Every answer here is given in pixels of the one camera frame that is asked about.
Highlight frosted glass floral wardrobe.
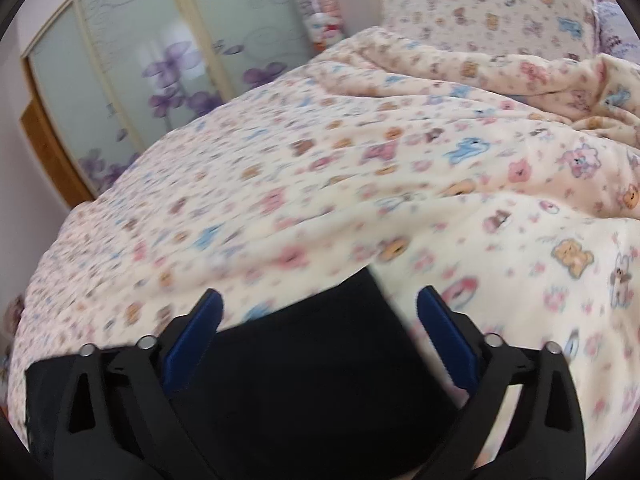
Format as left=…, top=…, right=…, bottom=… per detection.
left=17, top=0, right=311, bottom=195

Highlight wooden door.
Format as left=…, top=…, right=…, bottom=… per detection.
left=21, top=100, right=93, bottom=208

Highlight cartoon print pillow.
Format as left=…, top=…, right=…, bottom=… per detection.
left=382, top=0, right=599, bottom=61

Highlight cartoon print fleece blanket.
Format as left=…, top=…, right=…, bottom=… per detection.
left=8, top=27, right=639, bottom=471

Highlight black pants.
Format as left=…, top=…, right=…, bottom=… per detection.
left=26, top=270, right=459, bottom=479

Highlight clear tube of plush toys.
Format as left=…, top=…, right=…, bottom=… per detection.
left=295, top=0, right=345, bottom=52

